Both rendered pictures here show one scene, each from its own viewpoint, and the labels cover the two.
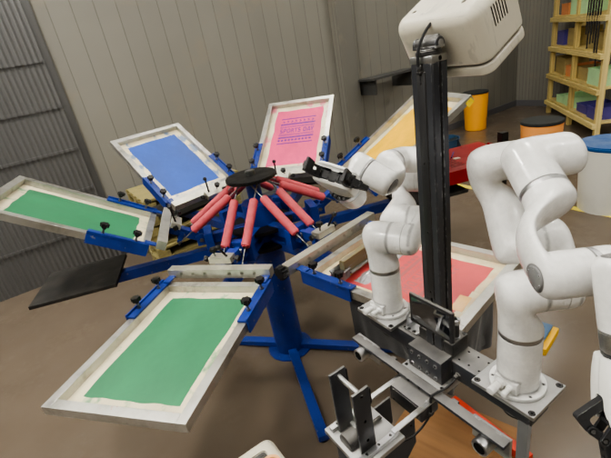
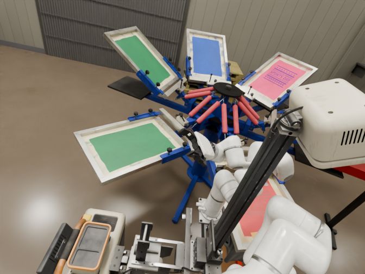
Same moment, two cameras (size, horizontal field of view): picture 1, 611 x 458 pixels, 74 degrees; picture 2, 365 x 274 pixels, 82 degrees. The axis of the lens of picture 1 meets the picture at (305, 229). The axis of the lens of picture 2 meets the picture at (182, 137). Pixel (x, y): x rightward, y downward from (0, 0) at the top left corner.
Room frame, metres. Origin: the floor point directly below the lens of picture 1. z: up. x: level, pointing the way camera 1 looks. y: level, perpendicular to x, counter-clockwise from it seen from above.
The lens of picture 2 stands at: (0.32, -0.28, 2.17)
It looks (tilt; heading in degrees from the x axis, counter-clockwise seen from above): 37 degrees down; 24
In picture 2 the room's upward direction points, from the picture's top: 14 degrees clockwise
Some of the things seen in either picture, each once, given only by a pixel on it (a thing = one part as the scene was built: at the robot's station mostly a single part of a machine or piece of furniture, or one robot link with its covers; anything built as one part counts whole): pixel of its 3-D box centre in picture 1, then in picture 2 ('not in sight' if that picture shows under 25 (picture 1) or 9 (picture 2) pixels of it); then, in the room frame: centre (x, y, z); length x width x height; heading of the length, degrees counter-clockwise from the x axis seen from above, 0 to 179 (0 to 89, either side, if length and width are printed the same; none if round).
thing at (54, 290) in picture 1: (158, 263); (164, 101); (2.25, 0.92, 0.91); 1.34 x 0.41 x 0.08; 101
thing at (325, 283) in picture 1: (327, 283); (212, 169); (1.58, -0.06, 0.98); 0.30 x 0.05 x 0.07; 41
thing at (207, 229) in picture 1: (262, 224); (218, 114); (2.38, 0.27, 0.99); 0.82 x 0.79 x 0.12; 41
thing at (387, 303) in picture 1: (383, 290); (212, 203); (1.09, -0.21, 1.21); 0.16 x 0.13 x 0.15; 120
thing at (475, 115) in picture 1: (475, 110); not in sight; (7.53, -3.52, 0.34); 0.45 x 0.43 x 0.69; 30
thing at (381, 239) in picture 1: (385, 246); (224, 186); (1.09, -0.23, 1.37); 0.13 x 0.10 x 0.16; 53
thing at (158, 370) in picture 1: (186, 300); (150, 130); (1.52, 0.56, 1.05); 1.08 x 0.61 x 0.23; 161
